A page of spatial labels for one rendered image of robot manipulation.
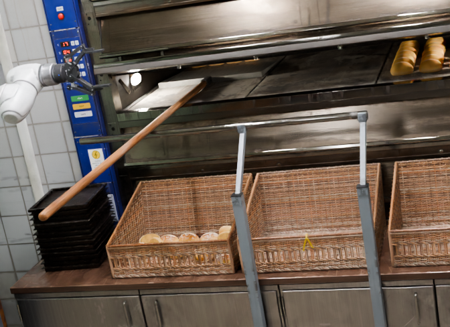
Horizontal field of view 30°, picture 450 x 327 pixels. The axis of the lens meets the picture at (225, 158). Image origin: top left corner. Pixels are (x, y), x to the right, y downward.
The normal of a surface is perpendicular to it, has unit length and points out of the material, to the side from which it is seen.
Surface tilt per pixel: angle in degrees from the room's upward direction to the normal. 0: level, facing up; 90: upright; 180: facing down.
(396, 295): 90
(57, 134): 90
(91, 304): 90
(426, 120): 70
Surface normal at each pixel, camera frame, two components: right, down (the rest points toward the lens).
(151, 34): -0.30, -0.03
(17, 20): -0.26, 0.32
